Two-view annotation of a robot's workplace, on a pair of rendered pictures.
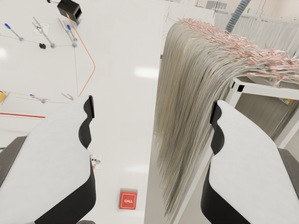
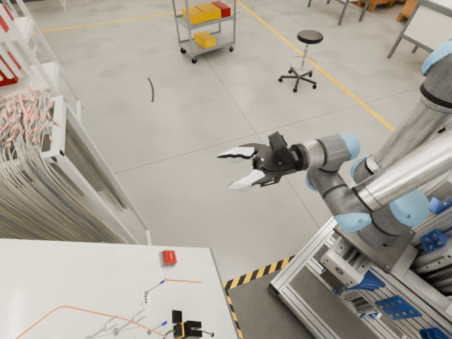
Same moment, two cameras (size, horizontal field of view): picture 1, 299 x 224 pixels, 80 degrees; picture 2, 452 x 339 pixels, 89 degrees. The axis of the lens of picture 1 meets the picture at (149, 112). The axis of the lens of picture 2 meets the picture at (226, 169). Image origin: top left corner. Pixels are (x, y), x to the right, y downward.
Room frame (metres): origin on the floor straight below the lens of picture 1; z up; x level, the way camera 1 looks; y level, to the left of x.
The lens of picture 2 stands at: (0.17, 0.32, 2.01)
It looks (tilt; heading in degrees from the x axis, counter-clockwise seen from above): 53 degrees down; 258
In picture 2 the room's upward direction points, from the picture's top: straight up
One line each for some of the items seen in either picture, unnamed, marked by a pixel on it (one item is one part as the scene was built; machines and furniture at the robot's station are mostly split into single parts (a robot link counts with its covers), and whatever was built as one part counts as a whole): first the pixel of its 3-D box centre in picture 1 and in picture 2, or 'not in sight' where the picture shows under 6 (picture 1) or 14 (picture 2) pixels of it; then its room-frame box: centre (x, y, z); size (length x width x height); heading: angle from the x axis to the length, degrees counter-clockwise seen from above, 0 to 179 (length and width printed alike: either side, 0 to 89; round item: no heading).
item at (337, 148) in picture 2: not in sight; (333, 150); (-0.19, -0.02, 1.56); 0.11 x 0.08 x 0.09; 4
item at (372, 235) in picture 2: not in sight; (381, 224); (-0.47, 0.09, 1.21); 0.15 x 0.15 x 0.10
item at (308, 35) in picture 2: not in sight; (305, 60); (-1.59, -2.61, 0.34); 0.58 x 0.55 x 0.69; 40
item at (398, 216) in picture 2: not in sight; (399, 208); (-0.47, 0.09, 1.33); 0.13 x 0.12 x 0.14; 94
